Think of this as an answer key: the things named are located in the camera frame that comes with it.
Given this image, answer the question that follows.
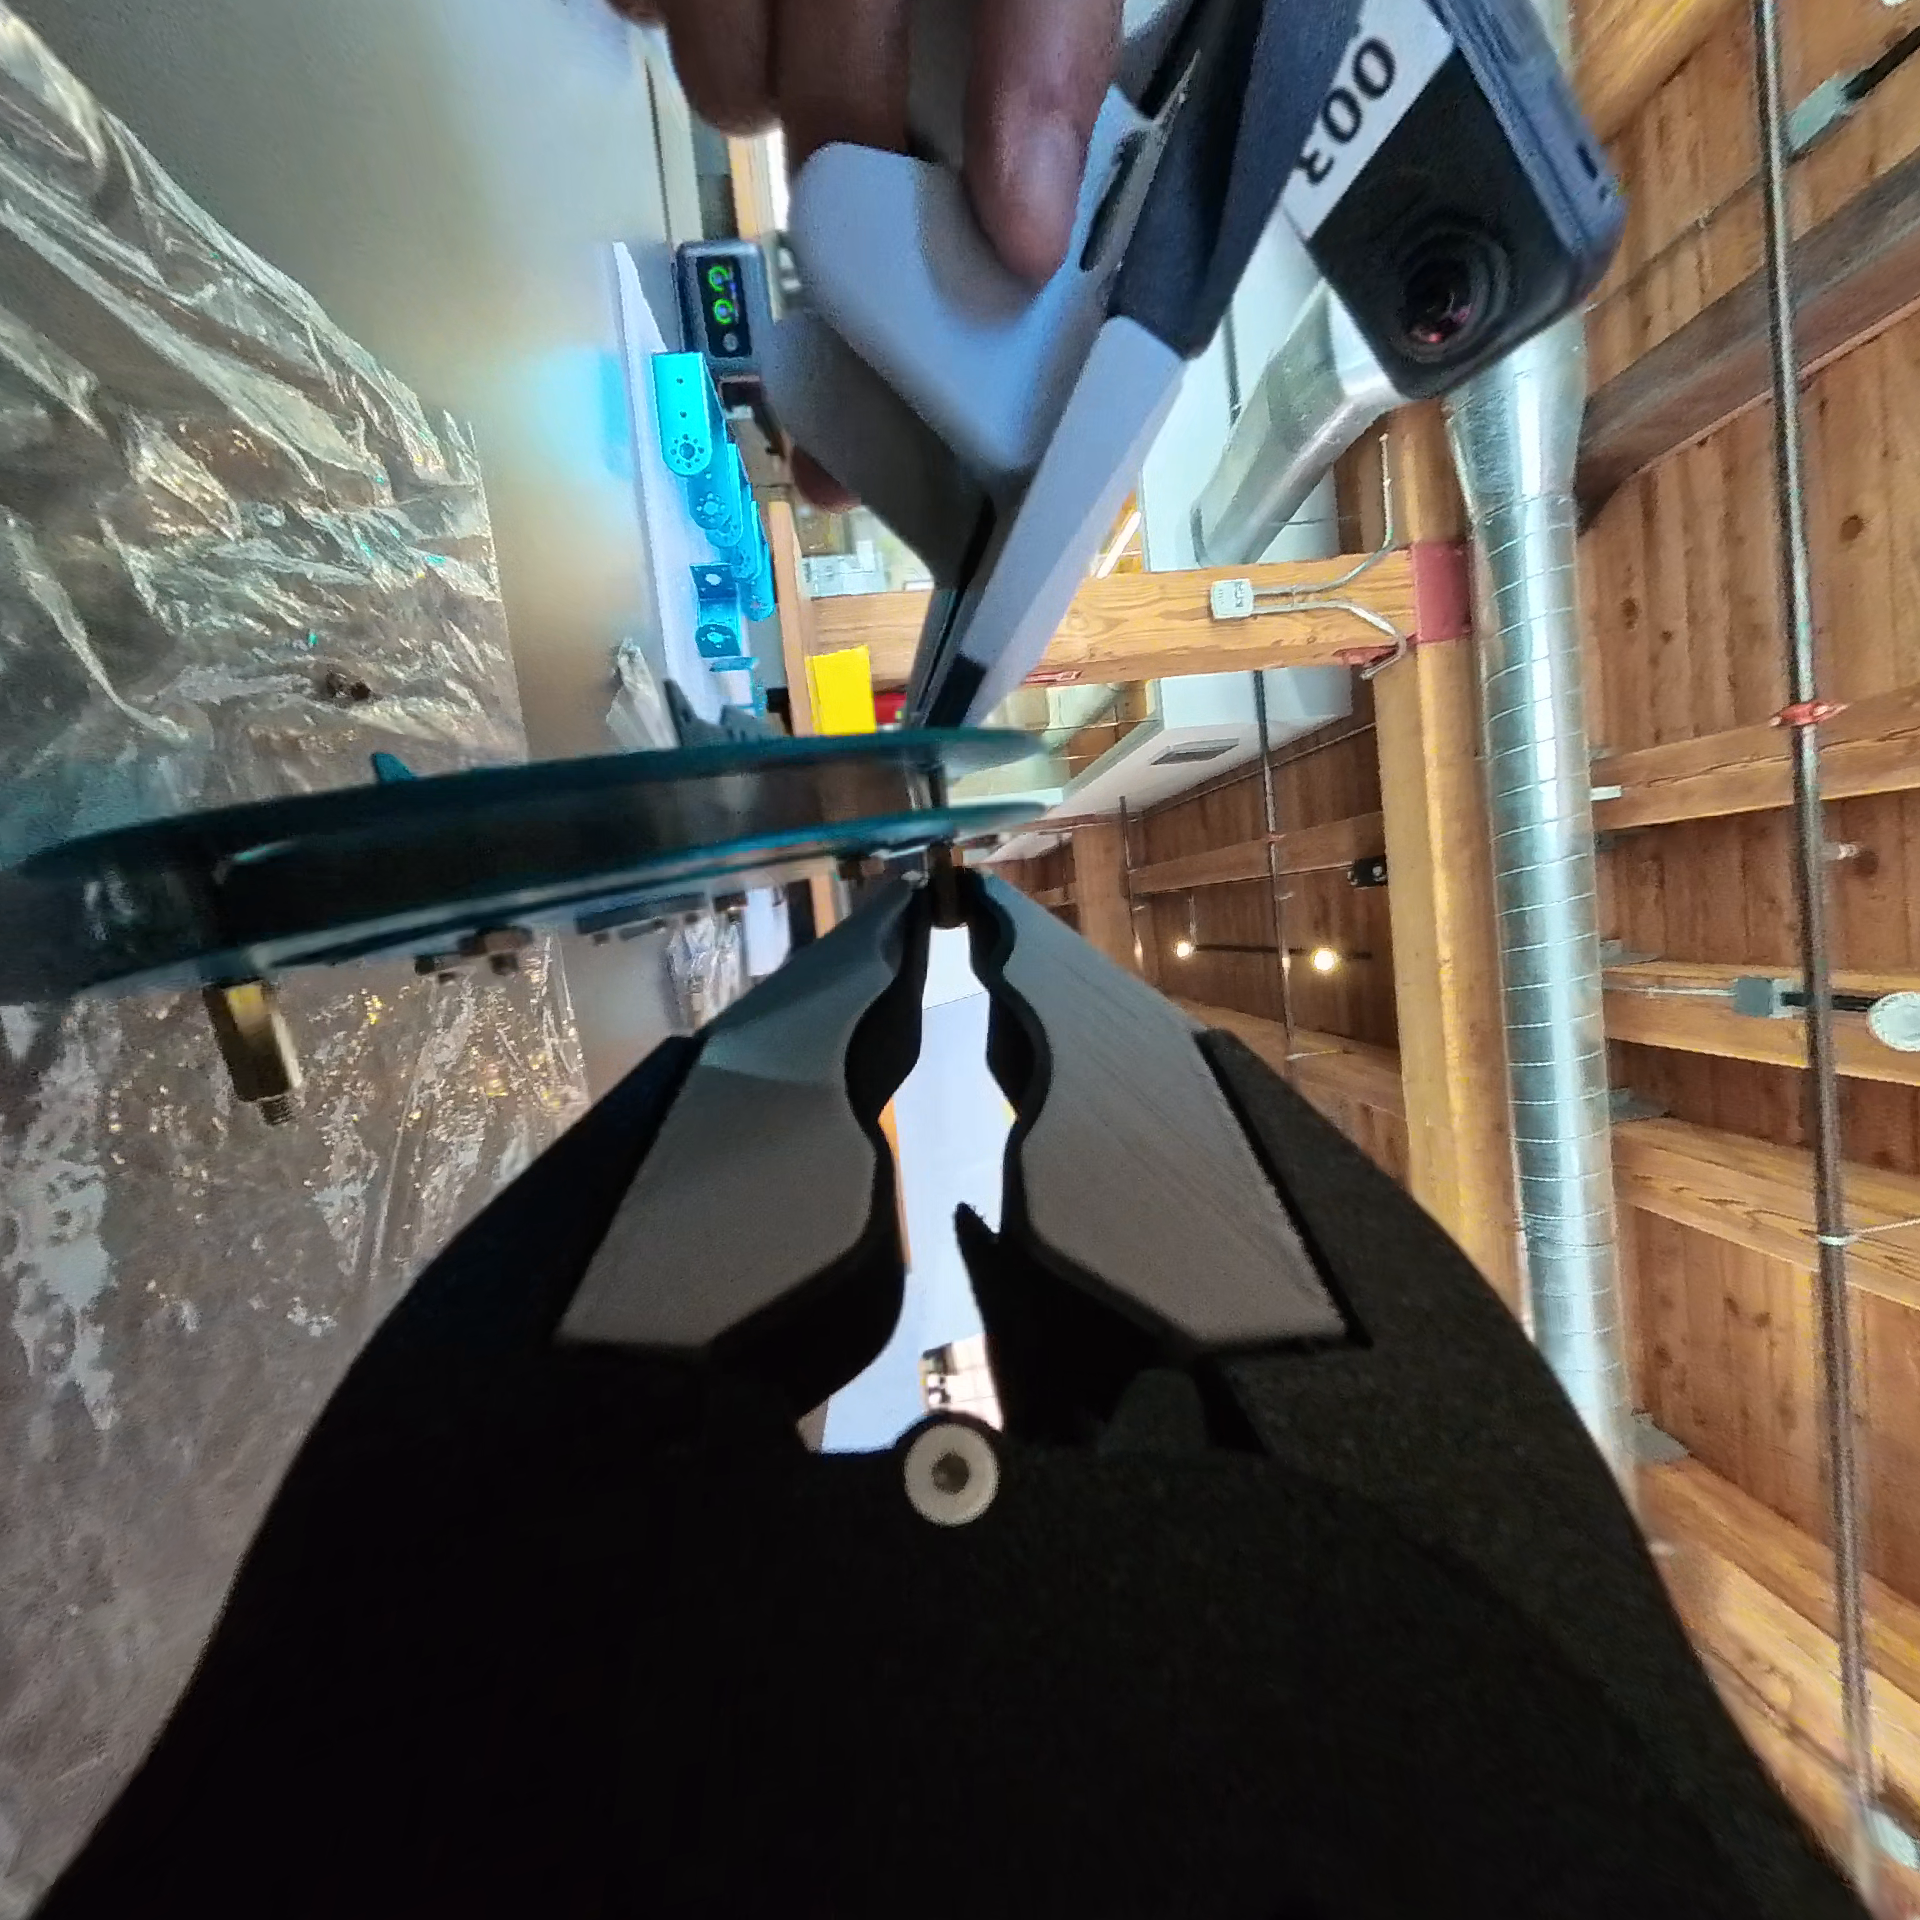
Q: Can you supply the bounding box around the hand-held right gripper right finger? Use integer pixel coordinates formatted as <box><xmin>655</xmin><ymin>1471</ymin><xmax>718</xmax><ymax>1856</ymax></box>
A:
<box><xmin>960</xmin><ymin>877</ymin><xmax>1347</xmax><ymax>1436</ymax></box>

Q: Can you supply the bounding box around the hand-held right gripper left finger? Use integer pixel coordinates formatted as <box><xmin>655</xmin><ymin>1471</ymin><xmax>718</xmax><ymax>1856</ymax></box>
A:
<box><xmin>557</xmin><ymin>883</ymin><xmax>934</xmax><ymax>1420</ymax></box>

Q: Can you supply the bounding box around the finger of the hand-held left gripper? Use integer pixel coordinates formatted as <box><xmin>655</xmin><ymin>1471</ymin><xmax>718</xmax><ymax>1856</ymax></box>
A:
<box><xmin>767</xmin><ymin>337</ymin><xmax>1020</xmax><ymax>730</ymax></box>
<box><xmin>790</xmin><ymin>150</ymin><xmax>1187</xmax><ymax>730</ymax></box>

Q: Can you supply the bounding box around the blue round turntable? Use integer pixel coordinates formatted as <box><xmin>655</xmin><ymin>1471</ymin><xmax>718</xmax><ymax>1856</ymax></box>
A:
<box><xmin>0</xmin><ymin>727</ymin><xmax>1054</xmax><ymax>996</ymax></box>

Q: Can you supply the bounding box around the black timer with green digits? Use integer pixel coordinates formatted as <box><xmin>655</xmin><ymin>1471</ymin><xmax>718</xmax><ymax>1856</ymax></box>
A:
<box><xmin>675</xmin><ymin>238</ymin><xmax>763</xmax><ymax>363</ymax></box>

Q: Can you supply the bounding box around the white foam board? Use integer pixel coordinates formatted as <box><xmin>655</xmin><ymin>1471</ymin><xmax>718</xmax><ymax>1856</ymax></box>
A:
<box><xmin>607</xmin><ymin>240</ymin><xmax>798</xmax><ymax>738</ymax></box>

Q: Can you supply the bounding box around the clear plastic bag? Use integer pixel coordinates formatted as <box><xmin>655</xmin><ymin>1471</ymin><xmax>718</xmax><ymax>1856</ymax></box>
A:
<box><xmin>0</xmin><ymin>0</ymin><xmax>603</xmax><ymax>1517</ymax></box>

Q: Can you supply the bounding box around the thin metal conduit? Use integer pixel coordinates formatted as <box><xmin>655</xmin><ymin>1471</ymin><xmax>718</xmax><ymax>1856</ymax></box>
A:
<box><xmin>1753</xmin><ymin>0</ymin><xmax>1888</xmax><ymax>1870</ymax></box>

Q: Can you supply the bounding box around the silver rectangular air duct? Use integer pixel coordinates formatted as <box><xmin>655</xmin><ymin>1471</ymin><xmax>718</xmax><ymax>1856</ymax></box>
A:
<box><xmin>1191</xmin><ymin>286</ymin><xmax>1403</xmax><ymax>561</ymax></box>

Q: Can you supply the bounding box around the teal perforated bracket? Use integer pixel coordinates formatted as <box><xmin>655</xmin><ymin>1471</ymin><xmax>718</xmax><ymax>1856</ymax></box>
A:
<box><xmin>373</xmin><ymin>681</ymin><xmax>787</xmax><ymax>787</ymax></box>

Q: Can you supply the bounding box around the silver spiral air duct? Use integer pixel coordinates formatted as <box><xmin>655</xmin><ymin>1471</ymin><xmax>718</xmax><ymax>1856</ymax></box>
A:
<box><xmin>1443</xmin><ymin>353</ymin><xmax>1651</xmax><ymax>1503</ymax></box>

